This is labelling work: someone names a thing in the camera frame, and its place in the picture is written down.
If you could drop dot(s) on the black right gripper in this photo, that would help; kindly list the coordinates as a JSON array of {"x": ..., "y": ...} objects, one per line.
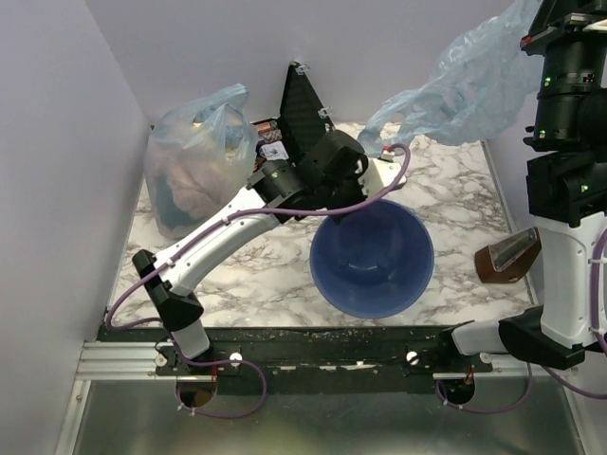
[{"x": 565, "y": 20}]

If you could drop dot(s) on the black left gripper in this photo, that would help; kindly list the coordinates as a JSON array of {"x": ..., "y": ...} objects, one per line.
[{"x": 354, "y": 174}]

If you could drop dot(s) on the blue plastic trash bin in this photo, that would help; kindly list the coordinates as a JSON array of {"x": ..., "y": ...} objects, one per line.
[{"x": 374, "y": 263}]

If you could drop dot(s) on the light blue trash bag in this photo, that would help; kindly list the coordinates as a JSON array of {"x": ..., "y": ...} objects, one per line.
[{"x": 475, "y": 91}]

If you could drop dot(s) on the translucent trash bag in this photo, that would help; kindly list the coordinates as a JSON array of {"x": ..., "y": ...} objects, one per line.
[{"x": 198, "y": 156}]

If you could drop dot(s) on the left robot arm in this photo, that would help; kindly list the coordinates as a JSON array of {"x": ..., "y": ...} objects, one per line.
[{"x": 336, "y": 173}]

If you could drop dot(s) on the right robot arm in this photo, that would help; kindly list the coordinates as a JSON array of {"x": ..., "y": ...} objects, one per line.
[{"x": 566, "y": 193}]

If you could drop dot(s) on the black poker chip case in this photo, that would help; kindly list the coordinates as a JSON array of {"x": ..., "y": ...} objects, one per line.
[{"x": 303, "y": 121}]

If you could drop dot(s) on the brown block with clear holder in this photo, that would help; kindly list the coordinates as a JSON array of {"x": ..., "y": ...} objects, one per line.
[{"x": 508, "y": 260}]

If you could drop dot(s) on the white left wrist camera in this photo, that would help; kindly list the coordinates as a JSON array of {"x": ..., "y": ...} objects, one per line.
[{"x": 383, "y": 170}]

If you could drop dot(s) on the black mounting rail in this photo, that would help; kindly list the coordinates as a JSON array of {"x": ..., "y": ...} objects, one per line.
[{"x": 328, "y": 360}]

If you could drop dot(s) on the aluminium extrusion rail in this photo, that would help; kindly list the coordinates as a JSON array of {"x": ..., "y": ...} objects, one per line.
[{"x": 125, "y": 361}]

